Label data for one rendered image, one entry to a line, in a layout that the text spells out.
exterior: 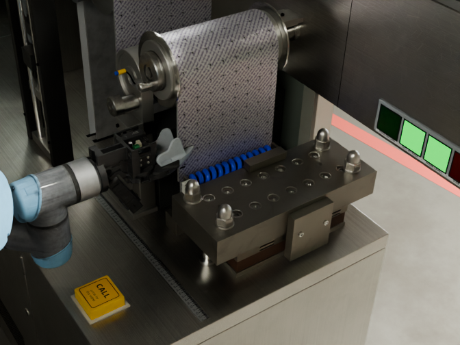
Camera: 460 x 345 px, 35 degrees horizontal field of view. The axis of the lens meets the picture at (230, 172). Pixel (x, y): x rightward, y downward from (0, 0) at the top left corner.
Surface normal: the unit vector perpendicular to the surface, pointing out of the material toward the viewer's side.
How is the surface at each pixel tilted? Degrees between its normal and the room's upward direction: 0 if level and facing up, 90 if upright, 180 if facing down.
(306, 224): 90
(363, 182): 90
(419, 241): 0
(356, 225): 0
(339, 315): 90
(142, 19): 92
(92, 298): 0
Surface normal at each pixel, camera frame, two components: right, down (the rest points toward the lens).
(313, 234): 0.57, 0.51
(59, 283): 0.03, -0.80
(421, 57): -0.82, 0.33
